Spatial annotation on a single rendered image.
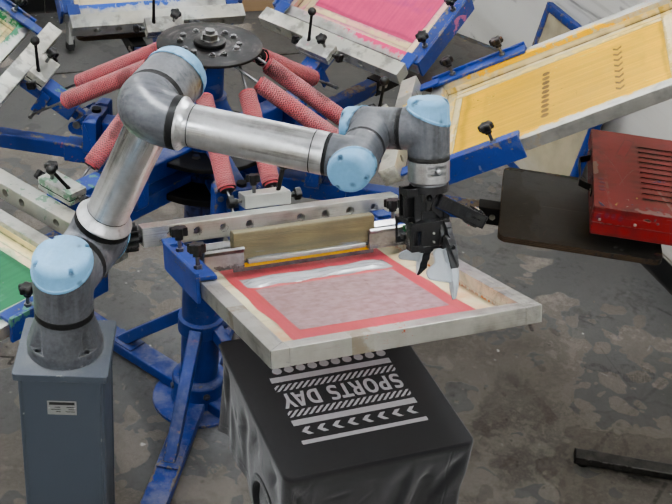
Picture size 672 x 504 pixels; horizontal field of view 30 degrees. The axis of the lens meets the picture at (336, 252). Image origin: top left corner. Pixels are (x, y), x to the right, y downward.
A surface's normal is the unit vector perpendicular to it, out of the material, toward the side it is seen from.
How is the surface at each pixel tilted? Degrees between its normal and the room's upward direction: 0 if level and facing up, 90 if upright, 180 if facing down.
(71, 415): 90
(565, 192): 0
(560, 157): 78
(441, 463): 99
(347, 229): 71
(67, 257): 7
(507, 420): 0
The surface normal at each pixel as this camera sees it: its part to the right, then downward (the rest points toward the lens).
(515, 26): -0.93, 0.14
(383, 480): 0.36, 0.64
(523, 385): 0.08, -0.83
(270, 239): 0.36, 0.25
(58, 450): 0.05, 0.56
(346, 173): -0.26, 0.52
